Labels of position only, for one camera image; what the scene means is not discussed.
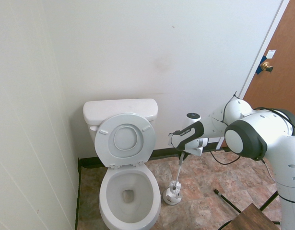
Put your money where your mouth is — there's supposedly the brown wooden door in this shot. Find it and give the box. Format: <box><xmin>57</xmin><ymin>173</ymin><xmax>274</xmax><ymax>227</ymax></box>
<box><xmin>223</xmin><ymin>0</ymin><xmax>295</xmax><ymax>148</ymax></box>

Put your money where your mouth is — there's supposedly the white toilet lid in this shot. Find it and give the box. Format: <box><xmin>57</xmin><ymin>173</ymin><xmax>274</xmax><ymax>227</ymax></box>
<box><xmin>113</xmin><ymin>124</ymin><xmax>139</xmax><ymax>151</ymax></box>

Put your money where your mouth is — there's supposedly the white tank lid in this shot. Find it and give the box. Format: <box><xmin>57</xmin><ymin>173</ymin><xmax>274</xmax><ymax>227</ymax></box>
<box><xmin>83</xmin><ymin>98</ymin><xmax>159</xmax><ymax>122</ymax></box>

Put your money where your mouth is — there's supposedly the brown wooden stand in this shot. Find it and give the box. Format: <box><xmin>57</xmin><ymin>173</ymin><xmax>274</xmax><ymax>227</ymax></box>
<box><xmin>213</xmin><ymin>188</ymin><xmax>281</xmax><ymax>226</ymax></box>

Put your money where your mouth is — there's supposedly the dark wooden table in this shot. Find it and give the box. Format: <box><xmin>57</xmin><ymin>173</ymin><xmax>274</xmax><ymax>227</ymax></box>
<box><xmin>227</xmin><ymin>203</ymin><xmax>279</xmax><ymax>230</ymax></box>

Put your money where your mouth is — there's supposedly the black cable on floor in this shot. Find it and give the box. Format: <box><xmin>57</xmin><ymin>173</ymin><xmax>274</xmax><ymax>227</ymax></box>
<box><xmin>208</xmin><ymin>147</ymin><xmax>243</xmax><ymax>166</ymax></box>

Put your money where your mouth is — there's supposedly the blue tape strip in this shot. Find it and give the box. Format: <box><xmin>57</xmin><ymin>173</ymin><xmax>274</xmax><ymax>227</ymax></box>
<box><xmin>256</xmin><ymin>55</ymin><xmax>269</xmax><ymax>75</ymax></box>

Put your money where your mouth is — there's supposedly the brass door knob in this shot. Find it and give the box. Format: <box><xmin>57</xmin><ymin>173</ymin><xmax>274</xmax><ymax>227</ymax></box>
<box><xmin>261</xmin><ymin>61</ymin><xmax>274</xmax><ymax>72</ymax></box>

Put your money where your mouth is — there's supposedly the white toilet bowl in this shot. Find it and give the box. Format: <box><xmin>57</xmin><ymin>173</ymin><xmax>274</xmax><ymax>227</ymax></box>
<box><xmin>98</xmin><ymin>162</ymin><xmax>162</xmax><ymax>230</ymax></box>

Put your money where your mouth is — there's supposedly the white door frame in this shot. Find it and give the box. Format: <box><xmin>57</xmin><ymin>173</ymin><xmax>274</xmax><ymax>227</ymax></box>
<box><xmin>240</xmin><ymin>0</ymin><xmax>292</xmax><ymax>100</ymax></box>

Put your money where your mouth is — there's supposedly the white toilet seat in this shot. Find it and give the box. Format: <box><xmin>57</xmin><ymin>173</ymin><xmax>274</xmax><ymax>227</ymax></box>
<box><xmin>94</xmin><ymin>112</ymin><xmax>156</xmax><ymax>169</ymax></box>

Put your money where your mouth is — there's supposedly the black cable by table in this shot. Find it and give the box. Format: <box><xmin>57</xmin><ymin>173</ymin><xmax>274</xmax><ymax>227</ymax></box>
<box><xmin>218</xmin><ymin>219</ymin><xmax>236</xmax><ymax>230</ymax></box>

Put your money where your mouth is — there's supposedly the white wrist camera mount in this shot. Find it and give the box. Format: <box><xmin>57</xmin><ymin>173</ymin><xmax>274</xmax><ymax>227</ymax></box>
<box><xmin>185</xmin><ymin>138</ymin><xmax>209</xmax><ymax>157</ymax></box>

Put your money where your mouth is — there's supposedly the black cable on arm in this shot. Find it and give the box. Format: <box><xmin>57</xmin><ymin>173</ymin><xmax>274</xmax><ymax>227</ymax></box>
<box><xmin>215</xmin><ymin>91</ymin><xmax>295</xmax><ymax>137</ymax></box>

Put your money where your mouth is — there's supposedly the black baseboard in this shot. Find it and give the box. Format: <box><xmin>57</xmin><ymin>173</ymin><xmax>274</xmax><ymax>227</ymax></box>
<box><xmin>74</xmin><ymin>158</ymin><xmax>82</xmax><ymax>230</ymax></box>
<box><xmin>78</xmin><ymin>146</ymin><xmax>231</xmax><ymax>168</ymax></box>

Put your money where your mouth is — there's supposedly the white toilet brush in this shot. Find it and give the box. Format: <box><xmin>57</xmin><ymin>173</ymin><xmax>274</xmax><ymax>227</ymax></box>
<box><xmin>168</xmin><ymin>152</ymin><xmax>186</xmax><ymax>196</ymax></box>

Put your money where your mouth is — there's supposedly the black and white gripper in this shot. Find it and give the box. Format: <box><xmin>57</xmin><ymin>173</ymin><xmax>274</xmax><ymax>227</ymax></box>
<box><xmin>168</xmin><ymin>121</ymin><xmax>205</xmax><ymax>156</ymax></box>

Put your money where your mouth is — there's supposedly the white toilet tank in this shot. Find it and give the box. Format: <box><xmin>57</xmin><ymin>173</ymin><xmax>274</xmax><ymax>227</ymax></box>
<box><xmin>86</xmin><ymin>114</ymin><xmax>158</xmax><ymax>142</ymax></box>

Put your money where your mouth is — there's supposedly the white toilet brush holder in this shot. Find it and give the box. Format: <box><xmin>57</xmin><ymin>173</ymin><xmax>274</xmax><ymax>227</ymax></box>
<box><xmin>163</xmin><ymin>184</ymin><xmax>182</xmax><ymax>206</ymax></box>

